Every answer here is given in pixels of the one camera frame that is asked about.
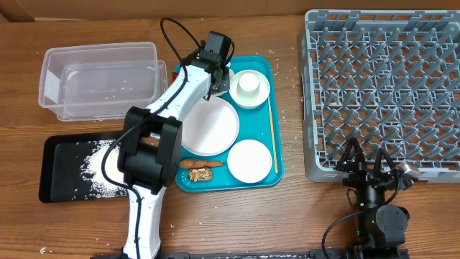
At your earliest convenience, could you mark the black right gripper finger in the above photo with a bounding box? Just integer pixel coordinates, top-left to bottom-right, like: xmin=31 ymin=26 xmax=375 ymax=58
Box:
xmin=337 ymin=137 xmax=367 ymax=169
xmin=373 ymin=147 xmax=396 ymax=175

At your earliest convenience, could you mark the white plastic cup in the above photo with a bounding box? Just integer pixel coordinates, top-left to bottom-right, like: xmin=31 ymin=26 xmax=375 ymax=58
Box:
xmin=239 ymin=73 xmax=259 ymax=92

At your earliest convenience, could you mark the large pink plate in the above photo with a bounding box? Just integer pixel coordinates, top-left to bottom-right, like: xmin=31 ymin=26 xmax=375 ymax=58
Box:
xmin=182 ymin=96 xmax=239 ymax=156

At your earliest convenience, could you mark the red snack wrapper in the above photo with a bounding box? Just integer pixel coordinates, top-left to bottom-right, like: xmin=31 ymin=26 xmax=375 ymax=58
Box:
xmin=172 ymin=72 xmax=179 ymax=81

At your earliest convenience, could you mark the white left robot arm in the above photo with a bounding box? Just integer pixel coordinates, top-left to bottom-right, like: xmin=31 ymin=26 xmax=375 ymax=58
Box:
xmin=117 ymin=31 xmax=234 ymax=258

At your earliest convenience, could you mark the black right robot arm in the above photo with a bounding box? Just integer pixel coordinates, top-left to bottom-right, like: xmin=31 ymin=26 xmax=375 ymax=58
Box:
xmin=332 ymin=137 xmax=413 ymax=259

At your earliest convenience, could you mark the cream bowl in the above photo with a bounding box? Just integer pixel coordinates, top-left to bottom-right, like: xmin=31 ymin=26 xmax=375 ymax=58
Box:
xmin=229 ymin=70 xmax=271 ymax=109

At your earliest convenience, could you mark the grey plastic dish rack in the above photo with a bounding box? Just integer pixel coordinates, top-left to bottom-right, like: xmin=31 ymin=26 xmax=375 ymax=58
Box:
xmin=299 ymin=9 xmax=459 ymax=183

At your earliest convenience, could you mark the wooden chopstick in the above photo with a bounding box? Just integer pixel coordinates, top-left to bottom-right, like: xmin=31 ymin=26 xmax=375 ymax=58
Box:
xmin=267 ymin=96 xmax=279 ymax=174

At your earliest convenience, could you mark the teal plastic tray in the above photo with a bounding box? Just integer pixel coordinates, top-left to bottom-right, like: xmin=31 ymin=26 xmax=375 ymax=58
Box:
xmin=175 ymin=56 xmax=284 ymax=192

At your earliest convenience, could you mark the orange carrot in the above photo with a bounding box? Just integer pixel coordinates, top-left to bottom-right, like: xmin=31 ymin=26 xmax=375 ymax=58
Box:
xmin=180 ymin=159 xmax=226 ymax=169

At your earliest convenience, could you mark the brown food scrap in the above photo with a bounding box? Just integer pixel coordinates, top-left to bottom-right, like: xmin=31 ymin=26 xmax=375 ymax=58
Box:
xmin=188 ymin=167 xmax=213 ymax=182

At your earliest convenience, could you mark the clear plastic bin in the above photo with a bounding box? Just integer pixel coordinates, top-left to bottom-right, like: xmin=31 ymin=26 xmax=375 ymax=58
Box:
xmin=38 ymin=42 xmax=168 ymax=122

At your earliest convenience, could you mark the pile of white rice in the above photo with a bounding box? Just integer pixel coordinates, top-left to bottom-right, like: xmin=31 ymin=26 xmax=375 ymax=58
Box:
xmin=79 ymin=139 xmax=130 ymax=199

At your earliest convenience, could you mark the black tray bin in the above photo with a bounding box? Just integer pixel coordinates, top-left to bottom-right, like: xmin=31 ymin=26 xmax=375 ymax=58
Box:
xmin=39 ymin=131 xmax=127 ymax=203

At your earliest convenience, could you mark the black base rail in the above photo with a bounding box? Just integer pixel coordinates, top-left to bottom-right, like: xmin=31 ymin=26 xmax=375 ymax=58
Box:
xmin=158 ymin=249 xmax=364 ymax=259

